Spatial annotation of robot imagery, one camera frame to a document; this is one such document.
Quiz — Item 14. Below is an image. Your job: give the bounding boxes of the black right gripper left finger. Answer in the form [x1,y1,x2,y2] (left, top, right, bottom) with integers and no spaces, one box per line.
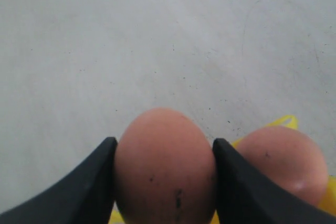
[1,137,117,223]

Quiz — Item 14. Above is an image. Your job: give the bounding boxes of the brown egg speckled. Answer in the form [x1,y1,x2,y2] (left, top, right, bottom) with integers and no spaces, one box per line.
[114,108,217,223]

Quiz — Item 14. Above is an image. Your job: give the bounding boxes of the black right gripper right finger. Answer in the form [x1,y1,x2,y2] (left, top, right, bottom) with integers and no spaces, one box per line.
[213,138,335,223]

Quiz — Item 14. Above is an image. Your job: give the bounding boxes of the yellow plastic egg tray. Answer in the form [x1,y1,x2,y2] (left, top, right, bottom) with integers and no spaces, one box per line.
[108,115,335,224]

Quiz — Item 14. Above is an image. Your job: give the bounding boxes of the brown egg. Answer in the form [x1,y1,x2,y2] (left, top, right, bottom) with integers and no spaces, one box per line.
[236,126,329,206]

